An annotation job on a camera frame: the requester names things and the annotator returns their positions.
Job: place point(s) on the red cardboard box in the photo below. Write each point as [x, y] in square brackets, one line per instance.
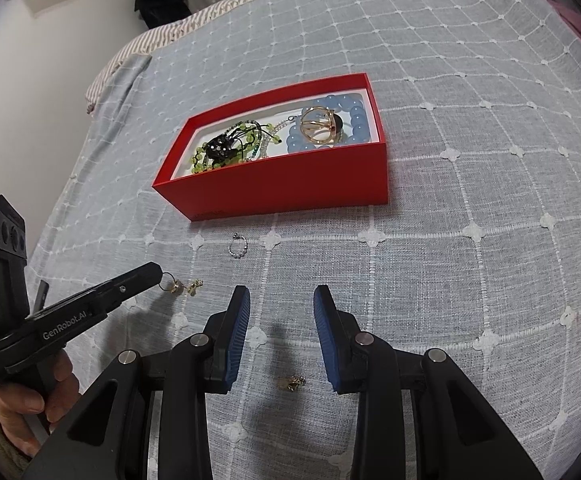
[290, 180]

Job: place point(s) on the small dark ornament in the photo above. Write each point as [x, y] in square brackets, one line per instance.
[339, 121]

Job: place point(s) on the person's left hand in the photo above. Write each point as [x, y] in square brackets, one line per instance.
[25, 412]

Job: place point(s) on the grey grid-patterned blanket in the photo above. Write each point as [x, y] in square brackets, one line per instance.
[445, 260]

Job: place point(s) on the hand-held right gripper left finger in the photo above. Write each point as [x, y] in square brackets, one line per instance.
[235, 342]

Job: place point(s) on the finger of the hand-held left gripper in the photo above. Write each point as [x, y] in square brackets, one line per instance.
[130, 285]

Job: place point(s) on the black flower hair clip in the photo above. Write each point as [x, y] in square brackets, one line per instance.
[220, 147]

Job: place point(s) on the small gold earring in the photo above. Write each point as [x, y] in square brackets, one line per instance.
[195, 286]
[290, 383]

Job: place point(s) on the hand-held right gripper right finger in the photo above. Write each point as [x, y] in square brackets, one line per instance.
[328, 342]

